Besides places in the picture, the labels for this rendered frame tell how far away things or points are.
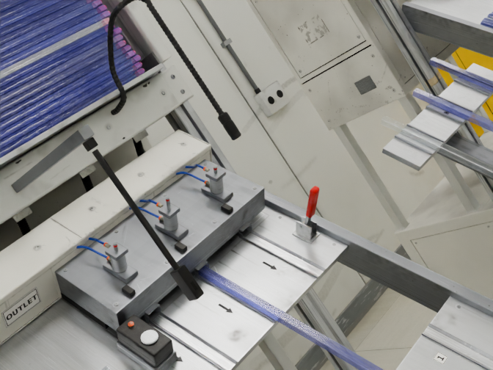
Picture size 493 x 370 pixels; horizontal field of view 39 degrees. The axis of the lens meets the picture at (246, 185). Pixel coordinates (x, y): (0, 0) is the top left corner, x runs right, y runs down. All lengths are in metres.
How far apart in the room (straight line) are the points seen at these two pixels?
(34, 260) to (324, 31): 1.18
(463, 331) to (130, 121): 0.63
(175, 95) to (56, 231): 0.34
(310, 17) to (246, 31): 1.48
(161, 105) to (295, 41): 0.89
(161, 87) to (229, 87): 2.02
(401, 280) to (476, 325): 0.14
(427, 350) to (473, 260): 1.13
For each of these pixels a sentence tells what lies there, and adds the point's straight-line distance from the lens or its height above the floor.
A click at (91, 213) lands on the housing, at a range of 1.13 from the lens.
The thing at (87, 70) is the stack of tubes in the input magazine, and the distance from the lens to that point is 1.18.
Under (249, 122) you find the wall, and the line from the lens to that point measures 3.26.
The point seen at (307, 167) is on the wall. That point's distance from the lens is 3.40.
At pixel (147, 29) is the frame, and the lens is 1.25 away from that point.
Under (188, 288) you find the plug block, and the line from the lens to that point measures 0.87.
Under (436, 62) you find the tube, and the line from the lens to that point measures 1.39.
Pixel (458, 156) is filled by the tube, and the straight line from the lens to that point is 1.18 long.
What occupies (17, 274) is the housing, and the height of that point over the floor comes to 1.24.
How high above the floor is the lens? 1.30
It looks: 8 degrees down
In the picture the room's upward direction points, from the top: 34 degrees counter-clockwise
